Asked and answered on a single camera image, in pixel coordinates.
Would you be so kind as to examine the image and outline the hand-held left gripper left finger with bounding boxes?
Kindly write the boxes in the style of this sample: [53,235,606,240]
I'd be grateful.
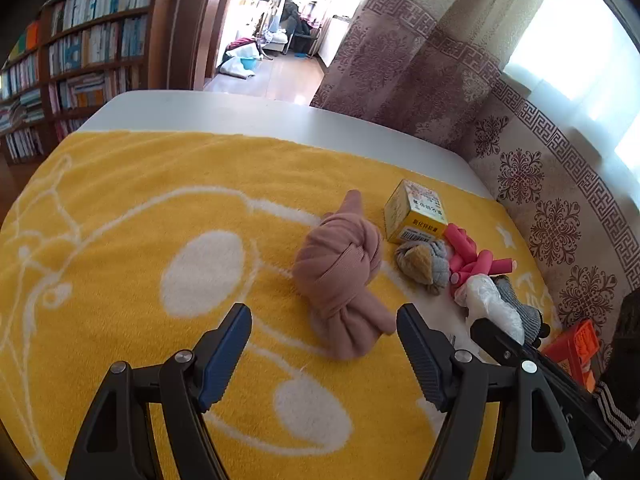
[65,302,253,480]

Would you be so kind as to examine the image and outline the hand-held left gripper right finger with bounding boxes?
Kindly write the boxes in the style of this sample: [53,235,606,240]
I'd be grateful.
[396,302,586,480]

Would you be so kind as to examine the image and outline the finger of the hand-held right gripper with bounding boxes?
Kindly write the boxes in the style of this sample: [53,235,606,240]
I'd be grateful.
[470,317,558,377]

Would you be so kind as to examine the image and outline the grey glove black fingertips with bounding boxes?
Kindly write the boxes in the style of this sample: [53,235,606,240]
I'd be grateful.
[495,276,551,346]

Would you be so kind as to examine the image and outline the clear plastic bag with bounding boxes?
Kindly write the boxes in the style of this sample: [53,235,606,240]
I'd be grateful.
[465,275,526,346]

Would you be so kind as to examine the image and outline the red cardboard box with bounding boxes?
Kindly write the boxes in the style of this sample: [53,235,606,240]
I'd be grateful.
[541,337,598,395]

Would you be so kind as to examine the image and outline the orange cube toy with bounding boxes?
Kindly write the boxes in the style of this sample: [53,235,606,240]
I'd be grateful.
[560,320,601,386]

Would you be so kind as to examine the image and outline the large pink foam roller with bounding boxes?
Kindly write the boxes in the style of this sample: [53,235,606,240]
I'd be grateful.
[448,250,516,301]

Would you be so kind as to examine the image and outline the grey and tan sock ball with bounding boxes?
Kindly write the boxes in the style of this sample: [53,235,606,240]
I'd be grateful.
[395,240,451,296]

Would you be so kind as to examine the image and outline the small pink foam roller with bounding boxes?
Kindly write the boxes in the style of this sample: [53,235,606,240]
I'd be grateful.
[442,222,481,261]

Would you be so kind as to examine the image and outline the dusty pink knotted cloth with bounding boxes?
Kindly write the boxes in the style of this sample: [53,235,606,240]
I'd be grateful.
[292,190,397,361]

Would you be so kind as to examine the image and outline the small yellow box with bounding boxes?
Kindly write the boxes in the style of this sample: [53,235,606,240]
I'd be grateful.
[384,179,448,245]

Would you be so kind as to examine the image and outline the person's right forearm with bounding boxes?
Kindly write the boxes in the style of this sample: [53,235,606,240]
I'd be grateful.
[597,290,640,406]

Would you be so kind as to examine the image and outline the beige floral curtain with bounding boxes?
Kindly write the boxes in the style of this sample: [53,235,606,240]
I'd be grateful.
[452,72,640,366]

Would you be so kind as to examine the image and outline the yellow and white blanket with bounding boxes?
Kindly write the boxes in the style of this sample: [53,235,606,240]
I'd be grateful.
[0,130,566,480]

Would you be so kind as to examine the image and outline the beige curtain mauve hem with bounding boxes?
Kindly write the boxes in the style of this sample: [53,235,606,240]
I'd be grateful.
[310,0,561,153]

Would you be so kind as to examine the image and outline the sheer white curtain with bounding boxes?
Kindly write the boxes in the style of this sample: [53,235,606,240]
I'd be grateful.
[502,0,640,171]

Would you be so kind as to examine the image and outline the large wooden bookshelf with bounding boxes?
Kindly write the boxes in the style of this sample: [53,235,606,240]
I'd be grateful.
[0,0,161,166]

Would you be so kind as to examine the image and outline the wooden door frame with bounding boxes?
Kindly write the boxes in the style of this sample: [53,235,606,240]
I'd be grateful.
[147,0,241,92]

